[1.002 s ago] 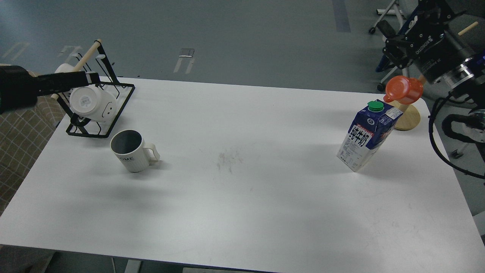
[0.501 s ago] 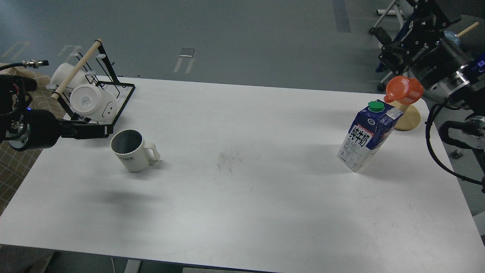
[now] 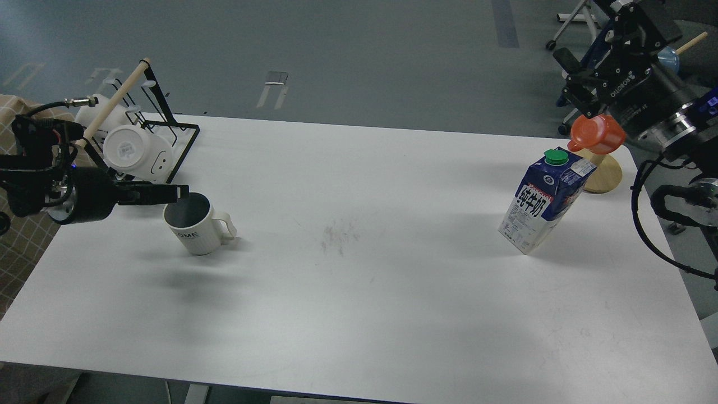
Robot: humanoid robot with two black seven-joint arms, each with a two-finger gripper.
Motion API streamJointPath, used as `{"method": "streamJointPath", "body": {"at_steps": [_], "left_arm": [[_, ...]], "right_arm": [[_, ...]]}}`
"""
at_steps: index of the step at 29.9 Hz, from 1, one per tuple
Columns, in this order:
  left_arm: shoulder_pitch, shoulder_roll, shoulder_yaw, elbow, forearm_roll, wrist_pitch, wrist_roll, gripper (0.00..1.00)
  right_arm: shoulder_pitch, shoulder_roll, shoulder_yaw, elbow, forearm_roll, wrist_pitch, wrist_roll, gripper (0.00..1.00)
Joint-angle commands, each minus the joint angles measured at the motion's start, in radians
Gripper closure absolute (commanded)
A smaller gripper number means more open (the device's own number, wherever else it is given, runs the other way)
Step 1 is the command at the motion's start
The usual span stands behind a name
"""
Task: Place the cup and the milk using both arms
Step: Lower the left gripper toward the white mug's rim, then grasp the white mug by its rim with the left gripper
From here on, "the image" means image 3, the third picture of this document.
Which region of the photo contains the beige checkered cloth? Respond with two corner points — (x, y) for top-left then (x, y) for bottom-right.
(0, 94), (93, 320)

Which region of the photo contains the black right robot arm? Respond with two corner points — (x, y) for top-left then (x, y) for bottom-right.
(553, 1), (716, 281)

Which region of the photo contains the blue plastic cup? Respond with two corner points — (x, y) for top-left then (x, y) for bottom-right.
(657, 46), (680, 74)

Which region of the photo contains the wooden cup tree stand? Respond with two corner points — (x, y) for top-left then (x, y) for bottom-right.
(575, 31), (710, 194)

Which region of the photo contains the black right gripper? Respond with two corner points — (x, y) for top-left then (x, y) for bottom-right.
(553, 1), (698, 153)

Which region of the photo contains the wooden rack handle rod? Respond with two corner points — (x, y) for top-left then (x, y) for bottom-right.
(74, 57), (151, 149)

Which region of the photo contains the orange plastic cup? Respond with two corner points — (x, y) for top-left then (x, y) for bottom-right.
(568, 114), (627, 154)

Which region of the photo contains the white ceramic mug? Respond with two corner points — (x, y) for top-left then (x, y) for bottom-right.
(163, 192), (237, 256)

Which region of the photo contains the black wire cup rack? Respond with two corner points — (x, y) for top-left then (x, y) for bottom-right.
(75, 66), (200, 183)

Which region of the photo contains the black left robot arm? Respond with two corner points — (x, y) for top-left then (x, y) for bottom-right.
(2, 95), (190, 225)

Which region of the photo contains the blue white milk carton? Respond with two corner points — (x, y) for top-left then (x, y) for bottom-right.
(498, 148), (597, 255)

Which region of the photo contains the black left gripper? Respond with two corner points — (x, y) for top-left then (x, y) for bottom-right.
(47, 167), (190, 225)

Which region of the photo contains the white mug on rack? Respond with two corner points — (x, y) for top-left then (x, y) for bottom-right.
(75, 94), (135, 144)
(102, 125), (174, 182)

